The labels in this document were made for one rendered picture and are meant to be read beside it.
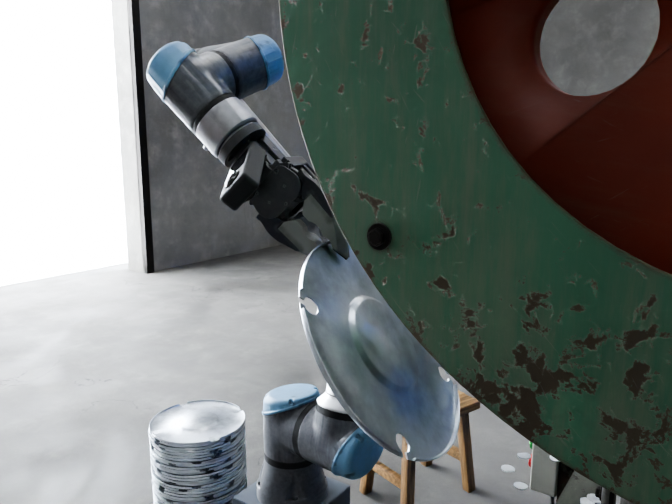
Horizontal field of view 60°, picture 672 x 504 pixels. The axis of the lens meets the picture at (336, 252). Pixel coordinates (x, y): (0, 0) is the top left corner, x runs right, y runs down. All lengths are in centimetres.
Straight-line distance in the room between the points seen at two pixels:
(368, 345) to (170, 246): 525
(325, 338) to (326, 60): 29
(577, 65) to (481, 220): 733
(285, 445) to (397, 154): 84
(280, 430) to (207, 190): 506
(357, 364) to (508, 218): 29
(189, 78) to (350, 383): 43
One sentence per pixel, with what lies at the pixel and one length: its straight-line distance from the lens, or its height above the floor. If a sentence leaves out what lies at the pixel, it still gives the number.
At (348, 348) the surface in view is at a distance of 66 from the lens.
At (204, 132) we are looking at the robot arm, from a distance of 78.
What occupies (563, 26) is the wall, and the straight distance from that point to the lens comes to 788.
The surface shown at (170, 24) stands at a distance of 599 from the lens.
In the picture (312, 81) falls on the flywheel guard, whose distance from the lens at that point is 53.
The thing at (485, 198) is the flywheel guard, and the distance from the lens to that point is 45.
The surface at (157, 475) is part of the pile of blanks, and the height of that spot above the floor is 21.
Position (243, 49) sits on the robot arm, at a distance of 87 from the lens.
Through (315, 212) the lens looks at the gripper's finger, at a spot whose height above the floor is 109.
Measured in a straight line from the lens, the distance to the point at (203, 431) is 187.
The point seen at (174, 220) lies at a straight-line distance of 589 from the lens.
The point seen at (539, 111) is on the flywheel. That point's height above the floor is 120.
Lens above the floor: 118
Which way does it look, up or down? 10 degrees down
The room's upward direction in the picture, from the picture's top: straight up
